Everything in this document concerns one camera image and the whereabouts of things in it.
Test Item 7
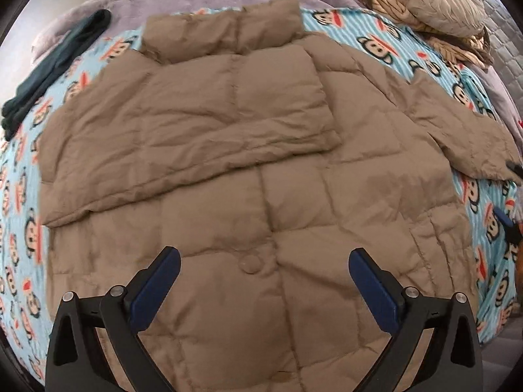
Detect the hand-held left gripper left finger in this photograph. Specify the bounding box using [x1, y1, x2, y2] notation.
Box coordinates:
[44, 246, 182, 392]

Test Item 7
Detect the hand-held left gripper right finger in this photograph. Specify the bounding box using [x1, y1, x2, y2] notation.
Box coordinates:
[347, 247, 485, 392]

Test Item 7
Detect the brown puffer jacket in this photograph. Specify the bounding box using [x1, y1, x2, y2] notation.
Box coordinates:
[35, 0, 519, 392]

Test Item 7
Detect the grey quilted bedspread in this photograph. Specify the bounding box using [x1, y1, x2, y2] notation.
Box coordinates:
[458, 0, 523, 107]

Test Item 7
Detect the blue striped monkey print blanket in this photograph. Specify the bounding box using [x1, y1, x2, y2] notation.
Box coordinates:
[0, 6, 521, 376]

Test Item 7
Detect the round beige pleated pillow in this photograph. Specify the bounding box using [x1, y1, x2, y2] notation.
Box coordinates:
[374, 0, 487, 35]

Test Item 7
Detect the dark green cloth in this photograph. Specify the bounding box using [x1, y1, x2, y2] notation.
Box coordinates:
[1, 9, 112, 139]

